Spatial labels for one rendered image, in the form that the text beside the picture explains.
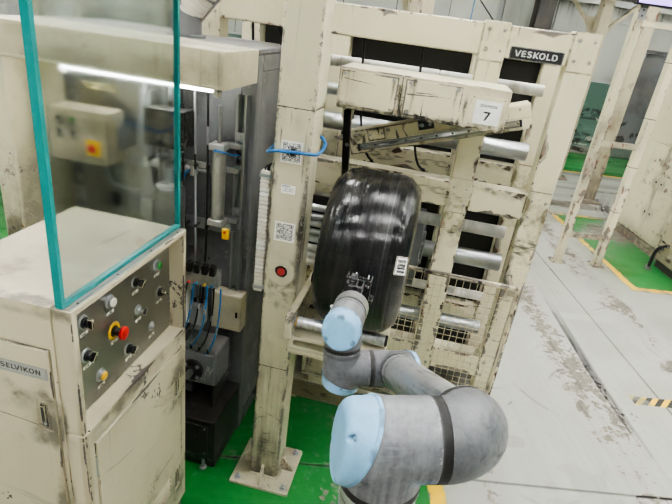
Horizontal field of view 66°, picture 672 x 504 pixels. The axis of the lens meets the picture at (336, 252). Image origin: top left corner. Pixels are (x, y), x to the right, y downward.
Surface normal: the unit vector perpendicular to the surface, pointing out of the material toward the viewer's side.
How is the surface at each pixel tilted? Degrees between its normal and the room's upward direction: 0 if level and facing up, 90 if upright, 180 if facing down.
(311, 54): 90
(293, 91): 90
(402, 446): 55
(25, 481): 90
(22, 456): 90
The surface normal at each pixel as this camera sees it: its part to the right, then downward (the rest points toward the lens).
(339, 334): -0.18, 0.19
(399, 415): 0.10, -0.79
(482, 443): 0.55, -0.17
